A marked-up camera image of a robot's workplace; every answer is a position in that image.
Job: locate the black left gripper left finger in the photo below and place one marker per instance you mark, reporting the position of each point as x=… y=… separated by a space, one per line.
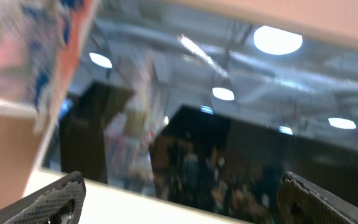
x=59 y=202

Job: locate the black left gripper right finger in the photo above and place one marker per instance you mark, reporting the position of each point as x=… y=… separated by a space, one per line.
x=301 y=201

